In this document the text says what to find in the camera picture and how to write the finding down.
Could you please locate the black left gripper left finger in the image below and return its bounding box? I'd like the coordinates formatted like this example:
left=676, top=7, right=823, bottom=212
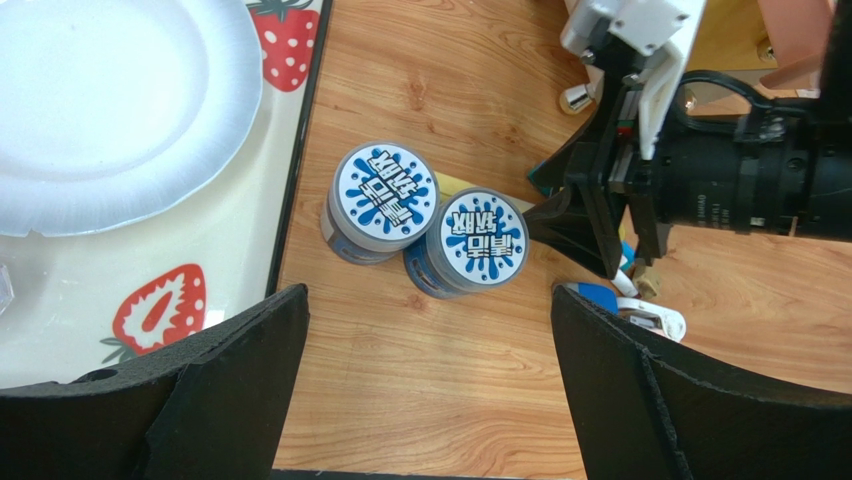
left=1, top=284, right=310, bottom=479

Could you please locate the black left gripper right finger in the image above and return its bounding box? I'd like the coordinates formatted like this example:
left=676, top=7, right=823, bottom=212
left=551, top=287, right=851, bottom=479

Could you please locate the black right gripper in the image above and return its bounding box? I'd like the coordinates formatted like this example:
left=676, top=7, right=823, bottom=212
left=523, top=1, right=851, bottom=279

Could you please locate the blue patterned tape roll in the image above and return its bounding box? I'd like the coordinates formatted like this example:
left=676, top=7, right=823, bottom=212
left=320, top=141, right=441, bottom=265
left=403, top=187, right=530, bottom=299

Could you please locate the round drawer storage box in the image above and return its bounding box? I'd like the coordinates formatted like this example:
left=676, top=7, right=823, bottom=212
left=555, top=0, right=840, bottom=118

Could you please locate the white blue marker pen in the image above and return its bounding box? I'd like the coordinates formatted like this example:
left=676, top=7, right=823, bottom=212
left=611, top=240, right=640, bottom=298

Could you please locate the blue grey lint roller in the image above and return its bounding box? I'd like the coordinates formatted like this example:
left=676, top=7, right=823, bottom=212
left=560, top=282, right=619, bottom=314

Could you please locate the cork stopper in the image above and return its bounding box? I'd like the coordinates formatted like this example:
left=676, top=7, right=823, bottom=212
left=631, top=262, right=662, bottom=301

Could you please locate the strawberry pattern tray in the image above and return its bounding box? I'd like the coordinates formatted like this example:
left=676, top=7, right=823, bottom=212
left=1, top=1, right=332, bottom=388

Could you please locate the white paper plate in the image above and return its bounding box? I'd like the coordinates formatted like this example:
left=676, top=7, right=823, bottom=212
left=1, top=1, right=262, bottom=237

